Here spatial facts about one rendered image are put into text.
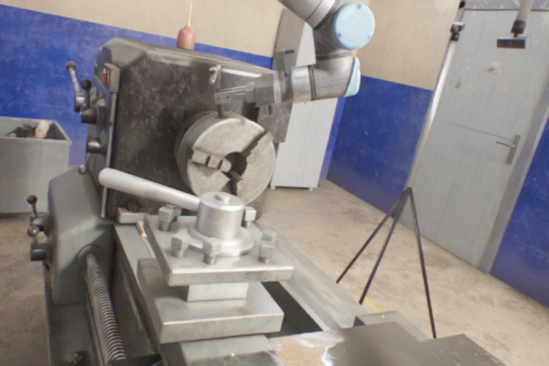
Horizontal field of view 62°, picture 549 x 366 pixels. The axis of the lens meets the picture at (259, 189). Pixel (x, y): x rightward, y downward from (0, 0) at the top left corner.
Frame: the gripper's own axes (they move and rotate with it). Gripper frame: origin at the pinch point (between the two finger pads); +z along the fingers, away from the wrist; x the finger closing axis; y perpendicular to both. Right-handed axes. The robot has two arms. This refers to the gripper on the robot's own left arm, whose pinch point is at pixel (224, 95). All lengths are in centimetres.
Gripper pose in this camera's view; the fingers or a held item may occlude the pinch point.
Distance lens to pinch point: 118.4
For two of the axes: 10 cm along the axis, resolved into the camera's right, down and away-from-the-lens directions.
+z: -9.9, 1.3, 1.0
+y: 1.5, 8.9, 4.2
